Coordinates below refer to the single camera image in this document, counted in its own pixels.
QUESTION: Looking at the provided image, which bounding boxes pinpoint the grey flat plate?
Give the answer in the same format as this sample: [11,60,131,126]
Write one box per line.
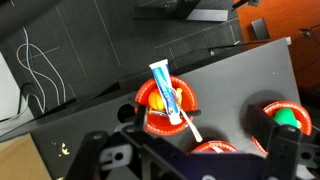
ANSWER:
[251,17,271,41]

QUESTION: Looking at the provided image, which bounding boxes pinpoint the white floor cable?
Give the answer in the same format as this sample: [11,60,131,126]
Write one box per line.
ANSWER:
[16,26,68,115]

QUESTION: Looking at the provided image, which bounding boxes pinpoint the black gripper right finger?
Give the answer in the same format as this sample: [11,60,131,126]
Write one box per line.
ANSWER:
[246,103,320,180]

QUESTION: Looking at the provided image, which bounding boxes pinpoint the white plastic fork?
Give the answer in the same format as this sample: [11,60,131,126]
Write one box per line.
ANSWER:
[172,87,204,144]

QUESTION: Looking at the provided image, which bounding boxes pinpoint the orange bowl with utensils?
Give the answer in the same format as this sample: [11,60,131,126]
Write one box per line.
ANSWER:
[134,75,199,137]

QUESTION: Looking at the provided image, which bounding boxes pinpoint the yellow toy piece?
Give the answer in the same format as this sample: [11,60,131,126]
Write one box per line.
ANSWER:
[175,86,184,101]

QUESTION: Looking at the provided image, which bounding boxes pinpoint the blue white toothpaste tube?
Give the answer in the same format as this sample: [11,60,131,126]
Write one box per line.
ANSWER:
[148,58,184,126]

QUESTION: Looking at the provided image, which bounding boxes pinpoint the yellow scrap bits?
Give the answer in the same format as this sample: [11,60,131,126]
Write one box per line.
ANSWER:
[51,141,71,158]

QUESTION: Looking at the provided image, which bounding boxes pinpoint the large cardboard box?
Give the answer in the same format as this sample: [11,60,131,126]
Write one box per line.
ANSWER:
[0,132,53,180]

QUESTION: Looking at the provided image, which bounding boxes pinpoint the green plush toy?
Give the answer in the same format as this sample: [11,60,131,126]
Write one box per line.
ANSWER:
[273,107,300,130]

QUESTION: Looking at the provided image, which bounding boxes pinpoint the orange bowl with green toy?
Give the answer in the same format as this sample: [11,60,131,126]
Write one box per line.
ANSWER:
[251,100,313,156]

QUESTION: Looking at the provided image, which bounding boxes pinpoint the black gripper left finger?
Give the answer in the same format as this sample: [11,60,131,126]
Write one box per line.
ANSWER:
[64,104,149,180]

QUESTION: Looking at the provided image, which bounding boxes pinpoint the black handled utensil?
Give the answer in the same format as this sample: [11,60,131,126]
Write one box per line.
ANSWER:
[146,107,203,119]

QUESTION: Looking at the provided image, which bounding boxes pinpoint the orange bowl with red block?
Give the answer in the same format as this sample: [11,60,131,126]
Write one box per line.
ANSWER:
[191,140,240,155]

